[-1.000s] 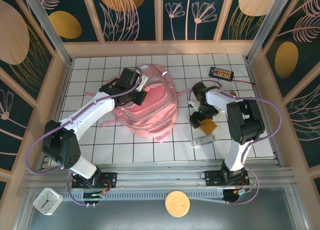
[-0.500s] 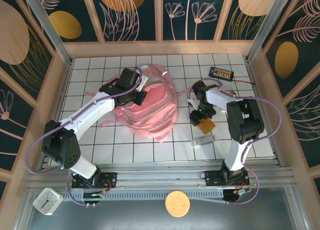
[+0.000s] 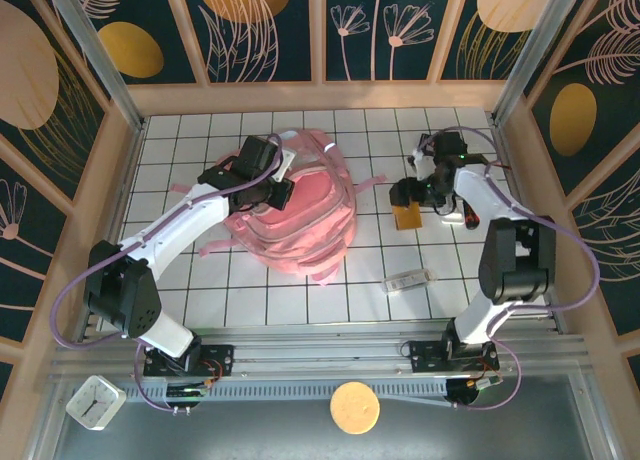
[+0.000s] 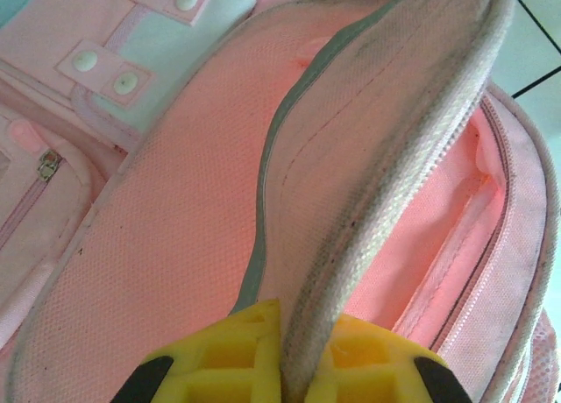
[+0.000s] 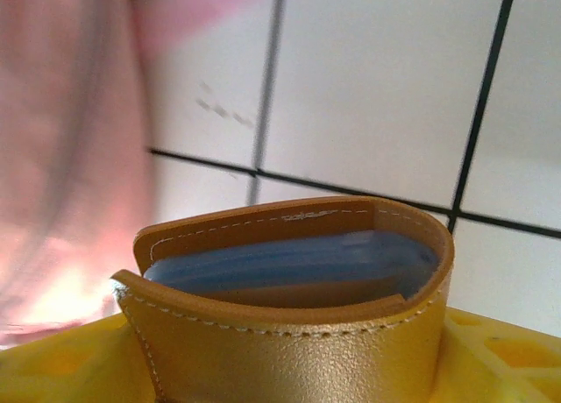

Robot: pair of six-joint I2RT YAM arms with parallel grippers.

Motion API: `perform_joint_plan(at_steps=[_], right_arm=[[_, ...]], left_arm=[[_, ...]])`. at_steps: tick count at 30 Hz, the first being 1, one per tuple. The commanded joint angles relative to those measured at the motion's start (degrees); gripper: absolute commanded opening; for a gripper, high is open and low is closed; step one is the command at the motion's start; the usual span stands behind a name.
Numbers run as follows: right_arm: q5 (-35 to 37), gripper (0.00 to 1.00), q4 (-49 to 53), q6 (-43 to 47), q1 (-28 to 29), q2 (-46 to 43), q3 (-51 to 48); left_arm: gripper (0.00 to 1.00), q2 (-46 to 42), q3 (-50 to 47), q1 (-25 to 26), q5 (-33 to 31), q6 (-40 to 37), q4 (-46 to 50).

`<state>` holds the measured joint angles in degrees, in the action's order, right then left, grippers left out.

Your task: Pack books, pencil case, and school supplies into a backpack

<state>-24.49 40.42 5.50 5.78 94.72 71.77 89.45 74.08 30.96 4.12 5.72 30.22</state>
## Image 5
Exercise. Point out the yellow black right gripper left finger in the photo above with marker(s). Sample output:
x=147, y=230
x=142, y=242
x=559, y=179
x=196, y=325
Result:
x=66, y=368

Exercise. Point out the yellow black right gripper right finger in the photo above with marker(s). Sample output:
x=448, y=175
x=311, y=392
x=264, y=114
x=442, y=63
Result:
x=504, y=368

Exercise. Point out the pink backpack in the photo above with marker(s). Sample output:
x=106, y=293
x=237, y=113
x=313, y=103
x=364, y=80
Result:
x=66, y=157

